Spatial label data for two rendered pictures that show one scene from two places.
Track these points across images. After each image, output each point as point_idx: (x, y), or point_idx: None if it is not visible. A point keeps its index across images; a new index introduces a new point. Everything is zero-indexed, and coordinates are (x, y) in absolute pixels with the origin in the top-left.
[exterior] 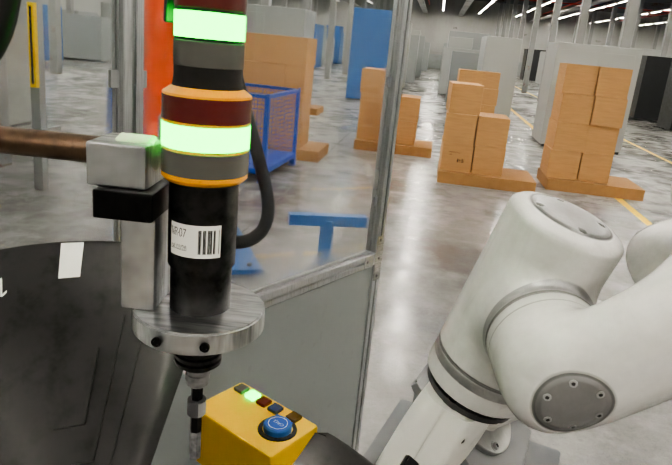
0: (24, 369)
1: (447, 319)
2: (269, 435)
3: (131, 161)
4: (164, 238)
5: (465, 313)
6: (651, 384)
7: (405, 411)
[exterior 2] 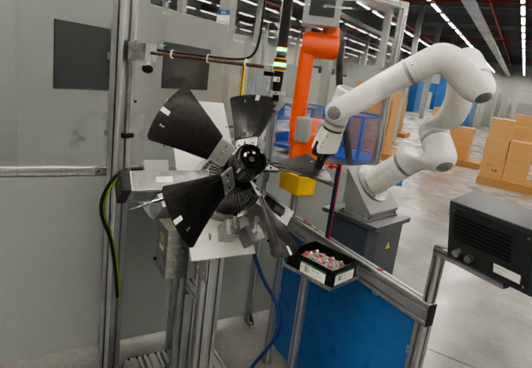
0: (247, 112)
1: None
2: None
3: (269, 67)
4: (272, 80)
5: None
6: (345, 108)
7: None
